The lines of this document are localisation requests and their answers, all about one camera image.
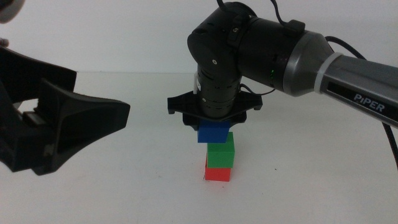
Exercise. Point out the green cube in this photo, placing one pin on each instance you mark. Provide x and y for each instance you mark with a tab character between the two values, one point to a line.
220	155

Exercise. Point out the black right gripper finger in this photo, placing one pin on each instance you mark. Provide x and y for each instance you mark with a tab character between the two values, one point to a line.
190	122
239	121

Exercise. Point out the blue cube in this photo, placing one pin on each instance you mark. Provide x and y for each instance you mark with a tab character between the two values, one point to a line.
213	132

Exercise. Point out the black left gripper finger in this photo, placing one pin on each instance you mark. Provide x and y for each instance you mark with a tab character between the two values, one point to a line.
90	119
28	74

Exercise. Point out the red cube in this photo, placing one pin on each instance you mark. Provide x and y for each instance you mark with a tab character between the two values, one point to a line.
217	175

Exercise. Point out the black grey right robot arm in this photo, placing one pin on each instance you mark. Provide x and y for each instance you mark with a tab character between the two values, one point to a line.
264	53

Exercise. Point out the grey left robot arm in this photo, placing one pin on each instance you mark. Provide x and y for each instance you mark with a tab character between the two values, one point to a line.
9	11

